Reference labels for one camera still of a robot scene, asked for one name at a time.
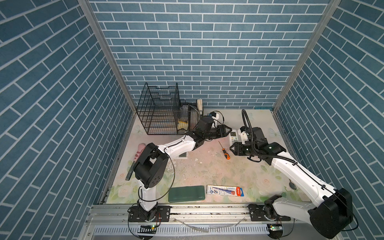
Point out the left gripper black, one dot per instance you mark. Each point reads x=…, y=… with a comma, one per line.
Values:
x=222, y=133

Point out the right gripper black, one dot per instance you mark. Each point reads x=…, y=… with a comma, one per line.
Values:
x=237, y=148

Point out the orange black screwdriver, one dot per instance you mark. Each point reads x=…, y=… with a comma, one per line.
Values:
x=227, y=156

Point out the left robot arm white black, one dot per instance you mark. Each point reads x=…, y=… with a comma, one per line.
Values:
x=151, y=164

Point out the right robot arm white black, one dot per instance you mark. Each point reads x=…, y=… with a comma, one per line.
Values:
x=329, y=211

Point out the yellow item in basket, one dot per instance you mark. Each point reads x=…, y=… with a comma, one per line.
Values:
x=182, y=125

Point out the metal spoon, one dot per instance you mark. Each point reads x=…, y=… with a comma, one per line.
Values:
x=292, y=186

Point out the white blue red package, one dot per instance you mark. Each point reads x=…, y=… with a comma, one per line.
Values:
x=225, y=191

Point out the pink object on table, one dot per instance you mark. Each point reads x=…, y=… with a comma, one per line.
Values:
x=140, y=149

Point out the green flat case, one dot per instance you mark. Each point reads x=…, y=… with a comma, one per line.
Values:
x=186, y=194

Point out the black wire mesh basket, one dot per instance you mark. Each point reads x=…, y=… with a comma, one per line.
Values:
x=190, y=112

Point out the black wire file rack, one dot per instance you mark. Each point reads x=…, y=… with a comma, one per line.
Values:
x=158, y=108

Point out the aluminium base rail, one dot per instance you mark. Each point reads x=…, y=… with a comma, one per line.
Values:
x=193, y=222

